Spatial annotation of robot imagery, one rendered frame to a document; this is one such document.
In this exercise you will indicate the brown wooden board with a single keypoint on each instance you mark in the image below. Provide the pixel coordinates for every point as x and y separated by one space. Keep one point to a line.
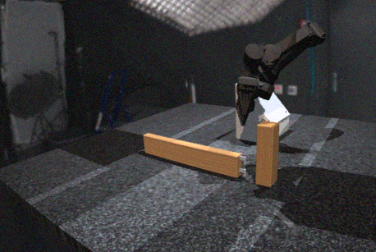
213 160

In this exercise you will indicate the wooden post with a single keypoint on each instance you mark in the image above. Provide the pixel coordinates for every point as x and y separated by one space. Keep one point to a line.
267 153

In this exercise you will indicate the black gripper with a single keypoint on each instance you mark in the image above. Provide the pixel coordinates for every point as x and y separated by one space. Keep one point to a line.
245 91

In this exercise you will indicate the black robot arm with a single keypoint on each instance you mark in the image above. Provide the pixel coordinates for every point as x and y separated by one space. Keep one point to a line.
267 61

